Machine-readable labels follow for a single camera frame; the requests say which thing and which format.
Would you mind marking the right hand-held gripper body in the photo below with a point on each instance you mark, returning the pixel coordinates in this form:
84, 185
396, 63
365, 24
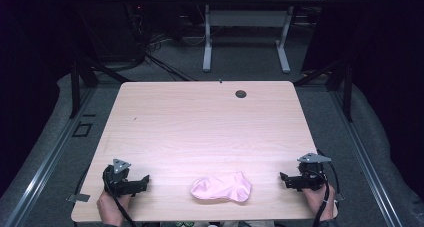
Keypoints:
310, 177

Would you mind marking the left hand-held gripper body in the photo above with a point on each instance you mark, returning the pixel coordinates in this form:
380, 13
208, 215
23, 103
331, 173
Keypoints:
118, 180

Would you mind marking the pink cloth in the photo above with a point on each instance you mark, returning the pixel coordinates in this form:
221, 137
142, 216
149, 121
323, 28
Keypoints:
221, 187

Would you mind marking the person's right hand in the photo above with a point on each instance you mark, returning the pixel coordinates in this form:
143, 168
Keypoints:
318, 202

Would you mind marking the person's left hand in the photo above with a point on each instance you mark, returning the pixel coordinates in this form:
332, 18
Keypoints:
110, 210

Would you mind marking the round black table grommet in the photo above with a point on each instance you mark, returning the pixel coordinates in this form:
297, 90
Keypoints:
240, 94

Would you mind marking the desk with white legs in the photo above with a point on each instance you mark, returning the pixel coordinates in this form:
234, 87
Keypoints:
246, 18

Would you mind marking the grey metal bracket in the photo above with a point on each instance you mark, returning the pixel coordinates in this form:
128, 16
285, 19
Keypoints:
78, 197

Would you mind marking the aluminium floor rail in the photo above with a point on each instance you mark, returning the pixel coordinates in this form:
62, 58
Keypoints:
46, 167
365, 160

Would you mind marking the black metal frame stand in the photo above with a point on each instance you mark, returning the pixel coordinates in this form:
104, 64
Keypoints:
76, 87
346, 87

